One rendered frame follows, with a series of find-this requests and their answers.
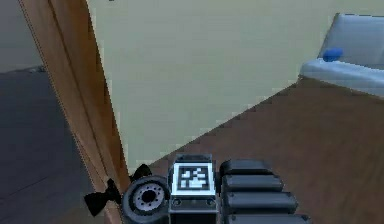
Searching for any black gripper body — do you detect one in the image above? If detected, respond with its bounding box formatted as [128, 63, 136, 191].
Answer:
[121, 175, 172, 224]

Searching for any brown wooden room door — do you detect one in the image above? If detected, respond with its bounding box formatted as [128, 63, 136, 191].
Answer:
[18, 0, 132, 224]

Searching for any blue ball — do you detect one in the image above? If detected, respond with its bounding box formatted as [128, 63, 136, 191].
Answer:
[322, 47, 345, 63]

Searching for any black door handle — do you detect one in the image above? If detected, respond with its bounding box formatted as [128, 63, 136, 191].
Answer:
[83, 178, 123, 218]
[129, 163, 153, 183]

